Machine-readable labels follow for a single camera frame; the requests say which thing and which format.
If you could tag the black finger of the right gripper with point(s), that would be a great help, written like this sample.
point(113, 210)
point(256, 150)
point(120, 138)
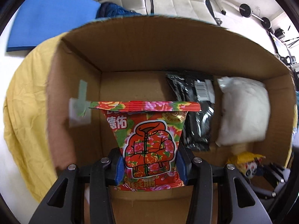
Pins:
point(269, 180)

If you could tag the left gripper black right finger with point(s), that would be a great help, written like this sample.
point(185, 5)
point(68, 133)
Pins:
point(237, 202)

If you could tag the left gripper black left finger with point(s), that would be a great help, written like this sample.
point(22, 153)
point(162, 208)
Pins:
point(93, 191)

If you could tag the orange panda snack bag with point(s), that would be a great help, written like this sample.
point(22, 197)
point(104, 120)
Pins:
point(247, 163)

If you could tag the white plastic bag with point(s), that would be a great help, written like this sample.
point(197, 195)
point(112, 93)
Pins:
point(245, 111)

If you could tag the black snack bag with barcode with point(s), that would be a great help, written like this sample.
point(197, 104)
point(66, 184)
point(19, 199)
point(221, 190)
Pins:
point(195, 87)

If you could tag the red floral snack bag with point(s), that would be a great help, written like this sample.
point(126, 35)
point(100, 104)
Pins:
point(148, 134)

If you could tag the yellow tablecloth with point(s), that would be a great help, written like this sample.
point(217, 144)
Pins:
point(25, 119)

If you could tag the cardboard box with blue print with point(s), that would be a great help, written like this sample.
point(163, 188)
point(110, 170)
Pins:
point(126, 59)

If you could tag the blue foam mat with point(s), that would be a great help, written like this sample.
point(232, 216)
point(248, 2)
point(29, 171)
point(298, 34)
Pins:
point(39, 20)

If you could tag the dark blue cloth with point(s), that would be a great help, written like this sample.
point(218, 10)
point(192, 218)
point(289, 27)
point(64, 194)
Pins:
point(111, 10)

